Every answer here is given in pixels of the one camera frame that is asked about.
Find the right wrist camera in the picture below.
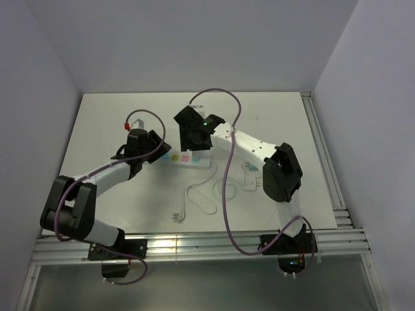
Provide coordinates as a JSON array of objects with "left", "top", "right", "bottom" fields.
[{"left": 189, "top": 104, "right": 206, "bottom": 118}]

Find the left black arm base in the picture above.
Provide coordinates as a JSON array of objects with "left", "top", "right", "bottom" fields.
[{"left": 87, "top": 238, "right": 148, "bottom": 286}]

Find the aluminium frame rail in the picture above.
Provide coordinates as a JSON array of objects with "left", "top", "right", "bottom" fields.
[{"left": 17, "top": 92, "right": 390, "bottom": 310}]

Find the white colourful power strip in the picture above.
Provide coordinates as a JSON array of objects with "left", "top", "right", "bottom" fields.
[{"left": 157, "top": 150, "right": 212, "bottom": 170}]

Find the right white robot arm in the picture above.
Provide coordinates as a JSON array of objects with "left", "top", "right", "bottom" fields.
[{"left": 174, "top": 106, "right": 305, "bottom": 253}]

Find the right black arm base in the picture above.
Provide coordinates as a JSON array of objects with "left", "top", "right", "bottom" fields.
[{"left": 263, "top": 232, "right": 318, "bottom": 273}]

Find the teal charging cable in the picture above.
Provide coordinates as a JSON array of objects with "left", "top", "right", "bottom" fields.
[{"left": 212, "top": 177, "right": 246, "bottom": 204}]

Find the white two-pin plug adapter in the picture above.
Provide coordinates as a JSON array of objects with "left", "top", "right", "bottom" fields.
[{"left": 241, "top": 162, "right": 262, "bottom": 192}]

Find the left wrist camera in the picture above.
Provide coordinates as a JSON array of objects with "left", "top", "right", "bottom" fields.
[{"left": 130, "top": 119, "right": 145, "bottom": 130}]

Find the white power strip cord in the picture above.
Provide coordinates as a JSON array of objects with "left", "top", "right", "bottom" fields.
[{"left": 171, "top": 161, "right": 219, "bottom": 224}]

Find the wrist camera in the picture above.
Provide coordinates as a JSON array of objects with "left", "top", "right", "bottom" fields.
[
  {"left": 130, "top": 119, "right": 145, "bottom": 130},
  {"left": 189, "top": 104, "right": 206, "bottom": 118}
]

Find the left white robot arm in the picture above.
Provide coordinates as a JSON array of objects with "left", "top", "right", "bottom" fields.
[{"left": 40, "top": 129, "right": 171, "bottom": 259}]

